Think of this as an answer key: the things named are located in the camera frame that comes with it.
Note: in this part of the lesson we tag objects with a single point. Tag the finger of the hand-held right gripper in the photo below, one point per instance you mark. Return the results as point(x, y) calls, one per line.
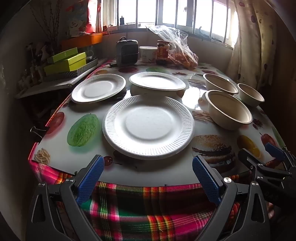
point(252, 163)
point(275, 150)

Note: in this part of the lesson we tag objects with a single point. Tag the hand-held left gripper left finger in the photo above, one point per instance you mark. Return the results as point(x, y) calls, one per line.
point(90, 178)

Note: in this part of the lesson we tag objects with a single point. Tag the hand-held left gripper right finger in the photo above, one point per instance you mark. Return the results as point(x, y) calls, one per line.
point(205, 178)

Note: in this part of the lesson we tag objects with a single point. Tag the beige paper bowl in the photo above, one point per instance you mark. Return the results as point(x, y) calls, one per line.
point(219, 83)
point(231, 111)
point(251, 93)

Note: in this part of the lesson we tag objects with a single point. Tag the white paper plate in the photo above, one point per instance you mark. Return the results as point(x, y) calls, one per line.
point(157, 81)
point(97, 88)
point(148, 125)

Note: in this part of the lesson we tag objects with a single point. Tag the person's right hand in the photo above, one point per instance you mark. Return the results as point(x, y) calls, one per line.
point(274, 208)

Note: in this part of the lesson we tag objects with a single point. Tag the fruit print tablecloth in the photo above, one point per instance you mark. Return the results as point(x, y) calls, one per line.
point(175, 165)

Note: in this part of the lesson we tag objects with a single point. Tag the red plaid cloth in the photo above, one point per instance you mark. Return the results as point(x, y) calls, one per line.
point(138, 208)

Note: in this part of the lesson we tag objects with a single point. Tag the black binder clip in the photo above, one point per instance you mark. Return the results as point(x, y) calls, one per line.
point(40, 132)

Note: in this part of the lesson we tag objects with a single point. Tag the grey side shelf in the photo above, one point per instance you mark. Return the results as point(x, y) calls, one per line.
point(41, 89)

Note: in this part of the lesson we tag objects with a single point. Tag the cream printed curtain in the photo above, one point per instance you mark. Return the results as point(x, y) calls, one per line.
point(252, 46)

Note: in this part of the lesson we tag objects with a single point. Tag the grey striped box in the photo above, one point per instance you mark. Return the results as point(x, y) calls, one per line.
point(85, 68)

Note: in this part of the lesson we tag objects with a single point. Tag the lime green box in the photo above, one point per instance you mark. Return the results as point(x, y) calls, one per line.
point(67, 66)
point(62, 55)

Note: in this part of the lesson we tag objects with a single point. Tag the bunch of oranges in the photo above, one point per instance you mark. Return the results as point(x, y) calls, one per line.
point(185, 60)

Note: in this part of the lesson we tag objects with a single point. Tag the small grey heater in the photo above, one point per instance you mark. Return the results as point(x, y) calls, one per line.
point(127, 53)

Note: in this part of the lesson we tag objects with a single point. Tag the red label jar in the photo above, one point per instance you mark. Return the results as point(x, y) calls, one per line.
point(163, 52)

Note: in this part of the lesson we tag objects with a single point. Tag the white plastic tub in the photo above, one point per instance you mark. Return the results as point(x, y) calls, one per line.
point(148, 54)

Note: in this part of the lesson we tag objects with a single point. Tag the orange box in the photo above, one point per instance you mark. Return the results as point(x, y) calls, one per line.
point(83, 39)

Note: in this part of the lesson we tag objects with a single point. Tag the clear plastic bag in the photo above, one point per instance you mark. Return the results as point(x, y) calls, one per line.
point(175, 39)

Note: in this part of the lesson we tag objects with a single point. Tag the red printed gift bag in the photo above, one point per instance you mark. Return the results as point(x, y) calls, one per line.
point(78, 18)

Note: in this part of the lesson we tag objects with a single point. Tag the small dark bottle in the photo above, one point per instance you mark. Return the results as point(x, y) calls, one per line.
point(121, 20)

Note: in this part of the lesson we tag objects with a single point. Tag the dried branches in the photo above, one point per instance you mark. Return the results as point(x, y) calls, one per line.
point(50, 20)

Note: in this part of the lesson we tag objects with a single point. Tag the barred window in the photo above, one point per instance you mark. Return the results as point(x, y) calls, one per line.
point(171, 14)

